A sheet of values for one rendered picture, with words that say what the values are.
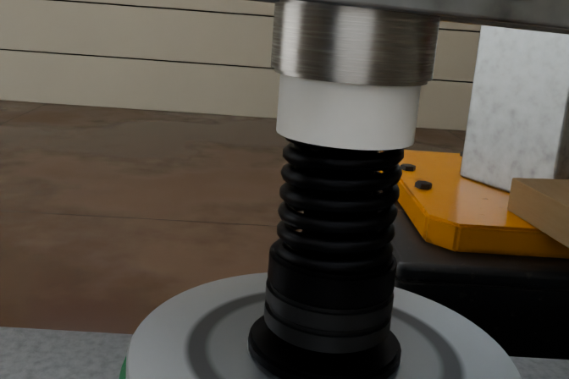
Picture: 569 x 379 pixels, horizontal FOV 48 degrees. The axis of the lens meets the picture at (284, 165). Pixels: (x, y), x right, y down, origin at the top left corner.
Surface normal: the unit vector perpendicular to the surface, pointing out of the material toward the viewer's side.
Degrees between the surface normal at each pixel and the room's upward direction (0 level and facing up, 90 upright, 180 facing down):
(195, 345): 0
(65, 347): 0
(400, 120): 90
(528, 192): 90
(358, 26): 90
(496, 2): 90
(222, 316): 0
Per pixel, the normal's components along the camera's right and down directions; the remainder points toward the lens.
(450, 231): -0.69, 0.12
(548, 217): -0.99, -0.04
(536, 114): -0.85, 0.06
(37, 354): 0.07, -0.97
